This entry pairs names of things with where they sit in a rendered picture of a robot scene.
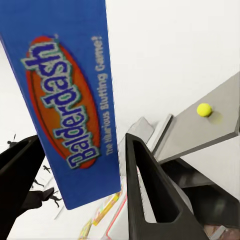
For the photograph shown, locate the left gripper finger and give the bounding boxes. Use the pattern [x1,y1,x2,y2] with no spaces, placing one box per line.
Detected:
[28,187,55,202]

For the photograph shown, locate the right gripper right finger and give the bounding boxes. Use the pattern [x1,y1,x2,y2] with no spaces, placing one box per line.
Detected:
[125,132,210,240]

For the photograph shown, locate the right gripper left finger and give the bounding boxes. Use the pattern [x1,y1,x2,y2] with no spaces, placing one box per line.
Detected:
[0,135,46,240]

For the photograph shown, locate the toy box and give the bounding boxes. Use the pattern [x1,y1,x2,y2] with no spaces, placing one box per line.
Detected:
[117,117,153,174]

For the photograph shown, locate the board game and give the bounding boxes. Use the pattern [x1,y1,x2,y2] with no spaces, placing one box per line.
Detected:
[92,191,122,226]
[0,0,123,211]

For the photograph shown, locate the tennis ball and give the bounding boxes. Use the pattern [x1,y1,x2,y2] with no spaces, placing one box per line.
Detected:
[196,103,213,118]

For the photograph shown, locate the jigsaw puzzle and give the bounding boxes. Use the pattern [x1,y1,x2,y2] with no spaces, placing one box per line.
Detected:
[78,218,92,240]

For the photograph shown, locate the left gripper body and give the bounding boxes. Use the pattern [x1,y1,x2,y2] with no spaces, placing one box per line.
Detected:
[18,194,43,217]

